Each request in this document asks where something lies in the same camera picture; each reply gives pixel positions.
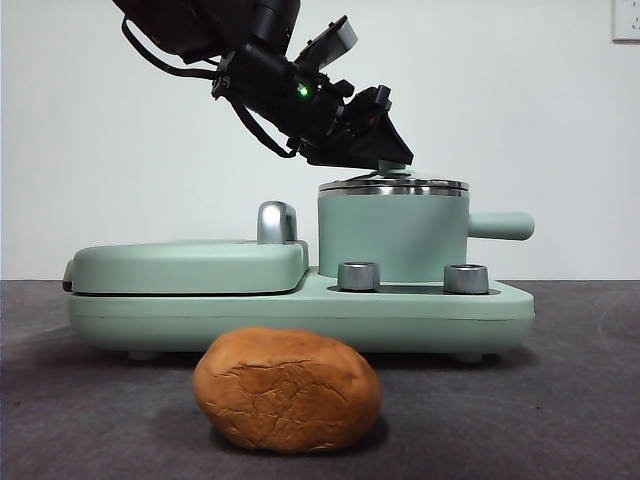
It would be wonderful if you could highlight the silver control knob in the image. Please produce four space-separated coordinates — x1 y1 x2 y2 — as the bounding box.
443 263 490 295
337 260 381 292

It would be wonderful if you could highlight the green steamer pot with handle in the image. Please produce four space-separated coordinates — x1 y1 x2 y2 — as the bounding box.
318 188 536 281

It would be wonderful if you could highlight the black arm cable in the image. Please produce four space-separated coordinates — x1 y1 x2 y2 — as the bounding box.
232 94 299 160
119 14 224 79

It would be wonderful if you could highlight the green breakfast machine base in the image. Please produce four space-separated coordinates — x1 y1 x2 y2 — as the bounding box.
64 264 536 364

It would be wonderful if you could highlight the white wall socket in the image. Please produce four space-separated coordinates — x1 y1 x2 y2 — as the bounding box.
612 0 640 44

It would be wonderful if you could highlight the brown potato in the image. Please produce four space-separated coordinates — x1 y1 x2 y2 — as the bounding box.
192 325 384 455

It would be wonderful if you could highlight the chrome griddle cover handle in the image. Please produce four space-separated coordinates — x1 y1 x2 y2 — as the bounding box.
257 200 300 246

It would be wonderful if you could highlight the green griddle cover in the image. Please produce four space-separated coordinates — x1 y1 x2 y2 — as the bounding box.
63 238 311 296

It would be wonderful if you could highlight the glass lid with green knob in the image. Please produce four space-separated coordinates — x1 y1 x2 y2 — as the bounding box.
318 158 471 195

